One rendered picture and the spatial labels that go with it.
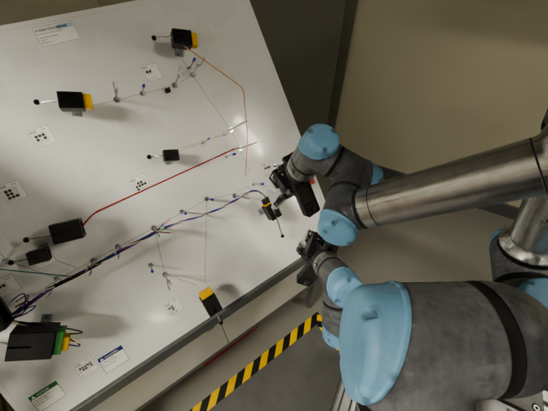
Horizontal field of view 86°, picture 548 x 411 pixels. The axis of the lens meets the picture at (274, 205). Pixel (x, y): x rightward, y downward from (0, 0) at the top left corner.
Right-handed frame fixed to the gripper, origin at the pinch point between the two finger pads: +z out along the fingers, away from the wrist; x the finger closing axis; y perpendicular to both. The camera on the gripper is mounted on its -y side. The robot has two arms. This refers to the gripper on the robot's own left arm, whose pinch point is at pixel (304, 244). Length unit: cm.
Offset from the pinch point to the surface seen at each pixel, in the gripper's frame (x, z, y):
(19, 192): 81, -1, -7
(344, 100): -47, 153, 83
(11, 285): 77, -6, -31
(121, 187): 59, 7, 0
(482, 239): -175, 103, 14
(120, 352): 46, -2, -49
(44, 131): 81, 4, 10
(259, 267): 7.9, 15.4, -17.6
